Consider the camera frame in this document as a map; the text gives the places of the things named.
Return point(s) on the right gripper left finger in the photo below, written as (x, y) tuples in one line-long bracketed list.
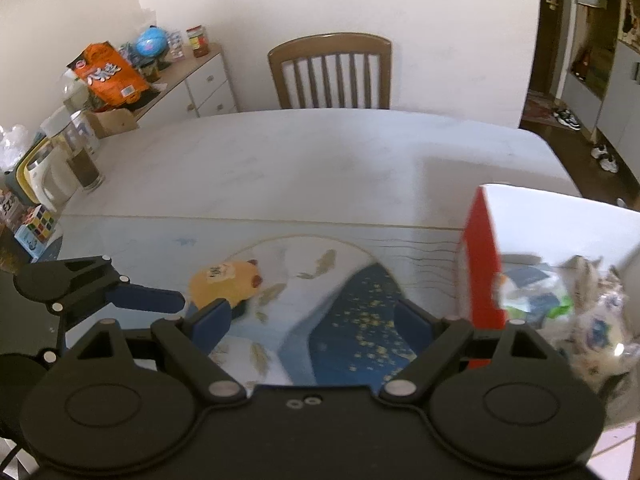
[(182, 351)]

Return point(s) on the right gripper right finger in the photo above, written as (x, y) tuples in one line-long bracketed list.
[(437, 344)]

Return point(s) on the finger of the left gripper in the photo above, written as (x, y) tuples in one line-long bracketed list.
[(140, 298)]

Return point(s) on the yellow squishy bun toy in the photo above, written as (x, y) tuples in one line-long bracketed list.
[(234, 281)]

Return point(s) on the clear bag yellow bread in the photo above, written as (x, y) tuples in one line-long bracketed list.
[(595, 341)]

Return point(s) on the silver foil snack bag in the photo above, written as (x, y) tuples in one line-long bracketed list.
[(588, 283)]

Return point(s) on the rubiks cube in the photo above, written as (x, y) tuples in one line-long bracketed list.
[(40, 222)]

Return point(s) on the white electric kettle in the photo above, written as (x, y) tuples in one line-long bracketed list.
[(50, 177)]

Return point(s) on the red cardboard box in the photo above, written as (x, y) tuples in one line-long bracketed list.
[(512, 225)]

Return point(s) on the glass bottle dark liquid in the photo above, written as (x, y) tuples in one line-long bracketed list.
[(60, 129)]

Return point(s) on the orange snack bag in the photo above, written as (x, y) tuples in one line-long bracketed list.
[(108, 75)]

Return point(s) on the white drawer cabinet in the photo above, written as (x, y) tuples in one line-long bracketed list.
[(190, 88)]

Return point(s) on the blue globe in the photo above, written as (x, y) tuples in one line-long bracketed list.
[(152, 42)]

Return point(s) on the pair of sneakers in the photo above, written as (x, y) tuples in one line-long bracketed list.
[(567, 119)]

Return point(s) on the red lid jar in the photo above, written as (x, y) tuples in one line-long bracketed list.
[(198, 40)]

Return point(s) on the wooden chair far side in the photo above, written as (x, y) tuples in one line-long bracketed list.
[(336, 70)]

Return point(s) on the dark wooden door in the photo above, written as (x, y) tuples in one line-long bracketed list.
[(550, 44)]

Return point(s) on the grey wall cabinet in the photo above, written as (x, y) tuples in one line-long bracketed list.
[(602, 79)]

